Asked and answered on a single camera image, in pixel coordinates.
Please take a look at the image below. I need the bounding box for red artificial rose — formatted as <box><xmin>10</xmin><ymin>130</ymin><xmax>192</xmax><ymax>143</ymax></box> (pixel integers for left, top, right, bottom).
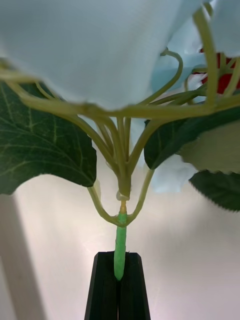
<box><xmin>198</xmin><ymin>47</ymin><xmax>240</xmax><ymax>95</ymax></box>

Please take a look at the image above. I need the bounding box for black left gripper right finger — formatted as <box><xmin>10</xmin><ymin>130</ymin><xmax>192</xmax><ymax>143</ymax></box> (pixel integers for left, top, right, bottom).
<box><xmin>118</xmin><ymin>252</ymin><xmax>151</xmax><ymax>320</ymax></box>

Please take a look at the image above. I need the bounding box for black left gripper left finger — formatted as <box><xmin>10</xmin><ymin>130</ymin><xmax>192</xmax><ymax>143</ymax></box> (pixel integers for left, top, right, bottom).
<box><xmin>84</xmin><ymin>251</ymin><xmax>119</xmax><ymax>320</ymax></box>

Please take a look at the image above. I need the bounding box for pale blue artificial flower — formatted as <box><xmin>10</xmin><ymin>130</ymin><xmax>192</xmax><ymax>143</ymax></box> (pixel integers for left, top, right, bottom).
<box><xmin>0</xmin><ymin>0</ymin><xmax>240</xmax><ymax>281</ymax></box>

